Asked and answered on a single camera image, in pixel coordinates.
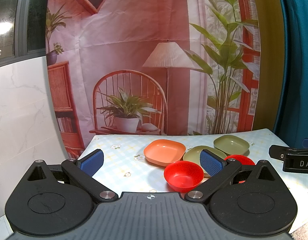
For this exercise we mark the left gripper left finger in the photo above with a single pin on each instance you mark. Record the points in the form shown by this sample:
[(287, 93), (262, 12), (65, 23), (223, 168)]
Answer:
[(80, 173)]

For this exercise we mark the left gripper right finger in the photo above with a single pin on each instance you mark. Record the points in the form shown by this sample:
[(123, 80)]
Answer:
[(221, 171)]

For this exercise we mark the red bowl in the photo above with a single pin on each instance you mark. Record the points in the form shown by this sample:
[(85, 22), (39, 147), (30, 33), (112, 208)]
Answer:
[(247, 164), (183, 176)]

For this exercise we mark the small green plate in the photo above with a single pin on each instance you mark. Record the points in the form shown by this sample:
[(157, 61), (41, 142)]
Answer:
[(231, 145)]

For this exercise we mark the large green plate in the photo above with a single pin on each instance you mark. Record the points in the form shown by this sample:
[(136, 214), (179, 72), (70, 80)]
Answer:
[(191, 156)]

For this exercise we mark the orange square plate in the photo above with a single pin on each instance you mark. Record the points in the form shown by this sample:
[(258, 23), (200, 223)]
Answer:
[(163, 152)]

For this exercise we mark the teal curtain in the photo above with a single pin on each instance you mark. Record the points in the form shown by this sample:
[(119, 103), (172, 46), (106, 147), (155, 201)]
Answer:
[(291, 123)]

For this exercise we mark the printed room backdrop cloth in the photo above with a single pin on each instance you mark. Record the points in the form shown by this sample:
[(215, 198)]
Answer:
[(163, 67)]

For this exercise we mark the dark window frame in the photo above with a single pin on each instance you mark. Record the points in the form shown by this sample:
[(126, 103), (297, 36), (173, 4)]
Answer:
[(22, 30)]

